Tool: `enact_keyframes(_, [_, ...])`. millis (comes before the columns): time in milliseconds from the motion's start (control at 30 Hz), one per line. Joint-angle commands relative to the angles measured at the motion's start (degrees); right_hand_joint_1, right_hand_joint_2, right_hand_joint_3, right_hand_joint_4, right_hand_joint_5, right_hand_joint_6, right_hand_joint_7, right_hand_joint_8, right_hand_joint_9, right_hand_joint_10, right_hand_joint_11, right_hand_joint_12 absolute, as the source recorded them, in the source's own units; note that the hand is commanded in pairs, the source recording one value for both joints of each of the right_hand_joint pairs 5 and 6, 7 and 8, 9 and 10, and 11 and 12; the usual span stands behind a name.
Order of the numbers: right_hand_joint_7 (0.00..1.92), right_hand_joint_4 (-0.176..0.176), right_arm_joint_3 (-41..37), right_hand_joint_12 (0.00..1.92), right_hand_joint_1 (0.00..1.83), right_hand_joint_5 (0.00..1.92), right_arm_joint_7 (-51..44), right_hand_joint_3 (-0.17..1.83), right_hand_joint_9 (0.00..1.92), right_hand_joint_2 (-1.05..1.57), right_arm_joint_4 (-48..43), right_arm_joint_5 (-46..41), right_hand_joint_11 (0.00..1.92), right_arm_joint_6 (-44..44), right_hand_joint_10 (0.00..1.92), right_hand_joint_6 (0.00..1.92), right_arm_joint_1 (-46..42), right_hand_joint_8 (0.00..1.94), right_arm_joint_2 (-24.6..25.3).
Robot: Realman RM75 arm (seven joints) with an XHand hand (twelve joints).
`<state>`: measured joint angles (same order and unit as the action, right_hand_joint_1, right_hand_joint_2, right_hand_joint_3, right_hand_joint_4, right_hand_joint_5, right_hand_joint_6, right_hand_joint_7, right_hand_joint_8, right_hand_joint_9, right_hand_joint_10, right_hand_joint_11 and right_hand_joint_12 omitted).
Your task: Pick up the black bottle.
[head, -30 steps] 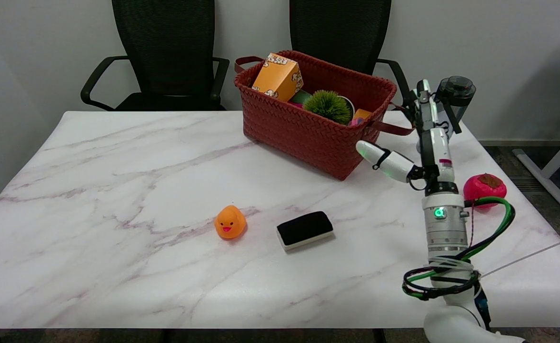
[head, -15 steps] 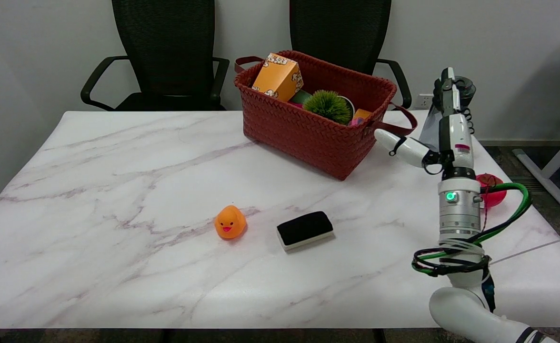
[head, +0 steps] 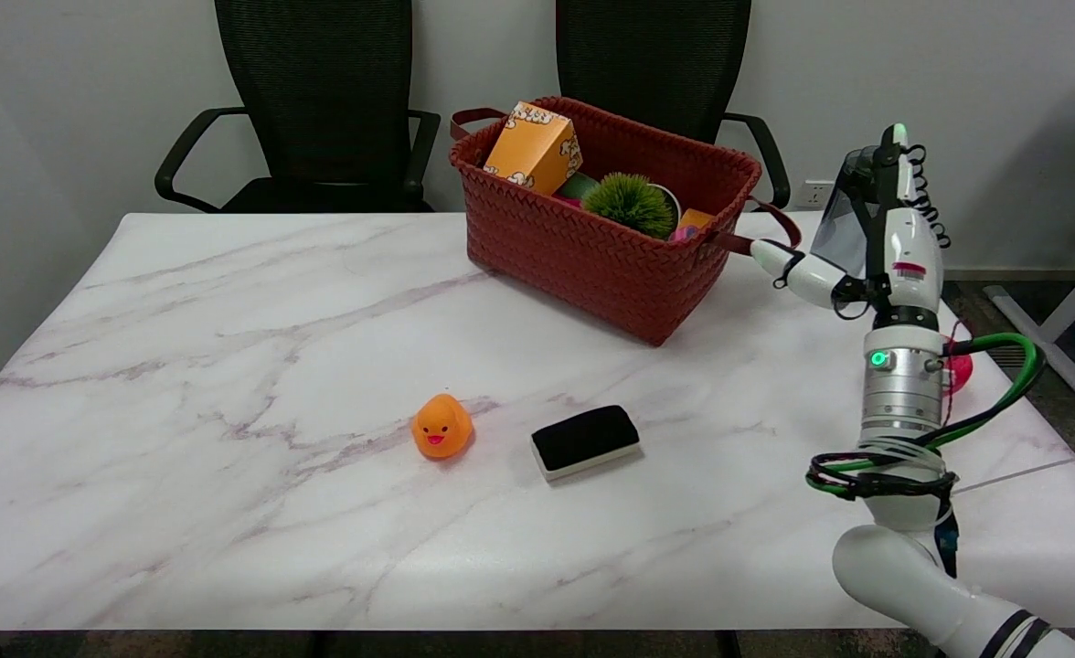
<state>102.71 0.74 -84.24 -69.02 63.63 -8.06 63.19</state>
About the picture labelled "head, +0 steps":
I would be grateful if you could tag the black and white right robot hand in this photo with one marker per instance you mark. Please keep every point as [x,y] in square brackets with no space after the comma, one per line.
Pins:
[908,256]

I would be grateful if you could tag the black translucent water bottle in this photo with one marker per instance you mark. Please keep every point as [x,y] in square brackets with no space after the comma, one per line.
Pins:
[844,224]

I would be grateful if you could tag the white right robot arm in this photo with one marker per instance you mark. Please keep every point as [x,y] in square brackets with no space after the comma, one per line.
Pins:
[903,393]

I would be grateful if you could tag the red persimmon toy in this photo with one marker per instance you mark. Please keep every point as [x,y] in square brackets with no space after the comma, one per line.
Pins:
[961,370]

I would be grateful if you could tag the white desk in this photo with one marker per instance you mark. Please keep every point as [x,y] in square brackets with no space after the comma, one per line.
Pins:
[1045,352]

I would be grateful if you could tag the small orange block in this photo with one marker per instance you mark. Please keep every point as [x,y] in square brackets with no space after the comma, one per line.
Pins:
[695,218]

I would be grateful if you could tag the white zip tie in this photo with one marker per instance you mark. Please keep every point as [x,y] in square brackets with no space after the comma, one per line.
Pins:
[1040,468]

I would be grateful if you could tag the green fuzzy ball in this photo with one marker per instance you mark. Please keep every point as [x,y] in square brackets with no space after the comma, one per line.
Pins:
[631,205]

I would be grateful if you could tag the black mesh office chair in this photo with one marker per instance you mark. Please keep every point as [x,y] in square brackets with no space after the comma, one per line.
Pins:
[318,91]
[652,55]

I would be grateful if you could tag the red woven basket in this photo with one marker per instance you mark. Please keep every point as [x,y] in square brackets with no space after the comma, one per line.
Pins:
[574,256]

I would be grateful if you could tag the green round toy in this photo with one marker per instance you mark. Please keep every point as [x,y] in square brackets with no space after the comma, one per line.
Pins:
[576,187]

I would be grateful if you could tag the black whiteboard eraser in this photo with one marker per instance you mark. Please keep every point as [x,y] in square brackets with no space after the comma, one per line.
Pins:
[583,437]

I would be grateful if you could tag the orange popcorn box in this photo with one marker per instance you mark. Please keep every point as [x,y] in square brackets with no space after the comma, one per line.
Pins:
[533,151]

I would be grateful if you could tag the orange rubber duck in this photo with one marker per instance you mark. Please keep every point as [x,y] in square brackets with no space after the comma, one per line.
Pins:
[441,428]

